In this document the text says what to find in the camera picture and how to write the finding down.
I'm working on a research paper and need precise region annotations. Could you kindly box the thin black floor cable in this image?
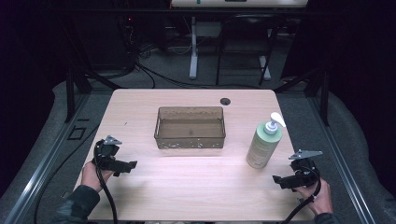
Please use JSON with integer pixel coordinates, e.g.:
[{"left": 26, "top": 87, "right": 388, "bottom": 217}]
[{"left": 33, "top": 123, "right": 101, "bottom": 224}]

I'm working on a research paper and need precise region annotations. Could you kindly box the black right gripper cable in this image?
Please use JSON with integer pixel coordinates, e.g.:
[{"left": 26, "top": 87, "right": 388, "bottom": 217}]
[{"left": 280, "top": 167, "right": 322, "bottom": 224}]

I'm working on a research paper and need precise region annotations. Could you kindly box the dark equipment rack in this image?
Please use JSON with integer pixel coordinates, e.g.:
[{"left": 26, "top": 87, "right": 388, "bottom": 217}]
[{"left": 114, "top": 11, "right": 170, "bottom": 70}]

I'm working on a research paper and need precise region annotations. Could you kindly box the aluminium floor rail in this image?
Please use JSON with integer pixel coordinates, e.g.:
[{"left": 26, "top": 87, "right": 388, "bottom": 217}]
[
  {"left": 2, "top": 92, "right": 92, "bottom": 224},
  {"left": 305, "top": 94, "right": 376, "bottom": 224}
]

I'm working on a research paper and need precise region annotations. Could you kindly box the white desk leg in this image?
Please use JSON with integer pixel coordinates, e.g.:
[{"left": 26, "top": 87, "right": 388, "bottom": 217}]
[
  {"left": 259, "top": 55, "right": 272, "bottom": 81},
  {"left": 189, "top": 16, "right": 200, "bottom": 80}
]

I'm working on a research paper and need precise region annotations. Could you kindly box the black frame post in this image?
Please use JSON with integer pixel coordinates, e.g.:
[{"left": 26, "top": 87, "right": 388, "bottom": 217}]
[
  {"left": 319, "top": 68, "right": 331, "bottom": 127},
  {"left": 64, "top": 65, "right": 77, "bottom": 123}
]

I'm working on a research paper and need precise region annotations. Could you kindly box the green pump bottle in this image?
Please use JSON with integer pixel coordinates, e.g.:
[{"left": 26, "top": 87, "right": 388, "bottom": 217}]
[{"left": 245, "top": 111, "right": 287, "bottom": 170}]

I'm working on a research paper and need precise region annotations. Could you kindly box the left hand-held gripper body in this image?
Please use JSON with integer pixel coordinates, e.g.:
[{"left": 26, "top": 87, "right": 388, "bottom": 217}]
[{"left": 92, "top": 134, "right": 123, "bottom": 171}]

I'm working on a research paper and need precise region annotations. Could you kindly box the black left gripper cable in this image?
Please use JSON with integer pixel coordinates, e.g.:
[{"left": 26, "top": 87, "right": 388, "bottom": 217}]
[{"left": 92, "top": 140, "right": 120, "bottom": 224}]

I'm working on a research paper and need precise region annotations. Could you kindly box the black chair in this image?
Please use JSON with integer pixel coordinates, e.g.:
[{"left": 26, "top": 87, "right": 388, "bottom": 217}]
[{"left": 215, "top": 13, "right": 280, "bottom": 87}]

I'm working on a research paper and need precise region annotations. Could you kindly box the person's left hand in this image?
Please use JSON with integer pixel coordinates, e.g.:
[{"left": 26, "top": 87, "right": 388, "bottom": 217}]
[{"left": 80, "top": 160, "right": 115, "bottom": 194}]

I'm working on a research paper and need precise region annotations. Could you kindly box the person's right hand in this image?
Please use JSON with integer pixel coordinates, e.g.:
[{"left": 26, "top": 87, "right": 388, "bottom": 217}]
[{"left": 293, "top": 178, "right": 333, "bottom": 217}]

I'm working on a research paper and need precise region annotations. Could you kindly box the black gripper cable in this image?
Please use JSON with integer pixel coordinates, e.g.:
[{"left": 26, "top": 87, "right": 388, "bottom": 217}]
[
  {"left": 92, "top": 140, "right": 120, "bottom": 224},
  {"left": 280, "top": 167, "right": 322, "bottom": 224}
]

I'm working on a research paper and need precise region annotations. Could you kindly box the brown transparent plastic bin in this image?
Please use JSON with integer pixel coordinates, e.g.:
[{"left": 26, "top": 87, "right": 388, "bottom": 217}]
[{"left": 153, "top": 105, "right": 227, "bottom": 150}]

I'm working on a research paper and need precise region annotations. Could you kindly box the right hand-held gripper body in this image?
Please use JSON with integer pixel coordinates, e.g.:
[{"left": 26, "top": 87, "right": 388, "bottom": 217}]
[{"left": 288, "top": 148, "right": 324, "bottom": 189}]

